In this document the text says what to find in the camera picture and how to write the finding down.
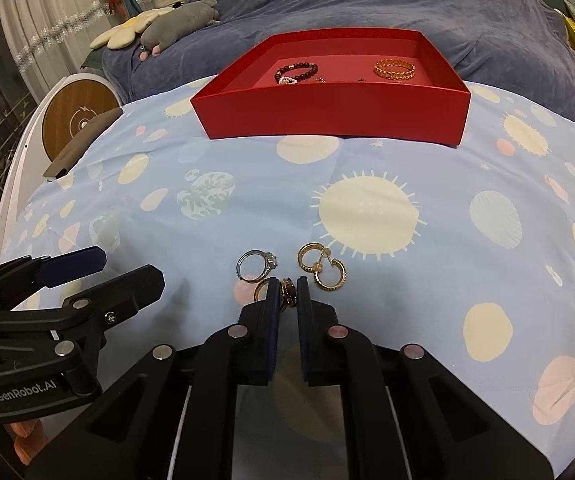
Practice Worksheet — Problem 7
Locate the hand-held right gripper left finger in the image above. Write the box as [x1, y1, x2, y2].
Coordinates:
[24, 277, 282, 480]

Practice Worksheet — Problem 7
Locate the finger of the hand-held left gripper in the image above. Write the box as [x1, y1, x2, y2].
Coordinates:
[0, 246, 107, 311]
[0, 264, 165, 361]

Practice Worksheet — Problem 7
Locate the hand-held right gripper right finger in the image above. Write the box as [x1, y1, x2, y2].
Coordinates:
[296, 276, 554, 480]

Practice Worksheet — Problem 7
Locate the dark banded ring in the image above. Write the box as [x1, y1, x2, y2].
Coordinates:
[280, 276, 299, 310]

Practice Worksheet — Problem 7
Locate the red cardboard box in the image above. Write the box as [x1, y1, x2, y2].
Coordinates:
[190, 30, 472, 148]

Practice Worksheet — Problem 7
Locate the black bead bracelet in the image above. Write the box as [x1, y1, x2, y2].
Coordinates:
[274, 61, 318, 83]

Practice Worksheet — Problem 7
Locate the gold chain bangle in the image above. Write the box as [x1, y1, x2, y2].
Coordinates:
[372, 58, 417, 81]

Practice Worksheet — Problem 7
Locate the person's left hand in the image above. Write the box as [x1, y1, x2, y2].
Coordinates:
[7, 417, 49, 466]

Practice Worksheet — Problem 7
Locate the white round wooden-faced appliance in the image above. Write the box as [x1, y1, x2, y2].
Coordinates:
[0, 72, 120, 266]

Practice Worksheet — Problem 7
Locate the flower-shaped pillow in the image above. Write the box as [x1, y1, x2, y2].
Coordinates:
[90, 6, 175, 51]

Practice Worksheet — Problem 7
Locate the white curtain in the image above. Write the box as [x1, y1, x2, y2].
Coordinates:
[0, 0, 118, 96]

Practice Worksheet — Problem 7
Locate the grey plush animal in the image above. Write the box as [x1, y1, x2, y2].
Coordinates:
[140, 0, 221, 58]

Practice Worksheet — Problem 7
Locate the silver gemstone ring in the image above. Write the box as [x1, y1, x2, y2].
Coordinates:
[236, 250, 280, 281]

